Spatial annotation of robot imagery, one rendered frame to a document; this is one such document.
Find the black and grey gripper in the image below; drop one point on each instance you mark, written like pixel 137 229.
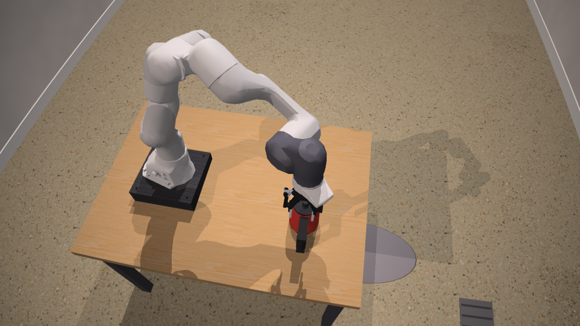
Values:
pixel 296 199

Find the red kettle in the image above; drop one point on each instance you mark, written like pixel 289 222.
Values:
pixel 301 223

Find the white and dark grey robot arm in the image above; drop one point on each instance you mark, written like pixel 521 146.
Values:
pixel 294 149

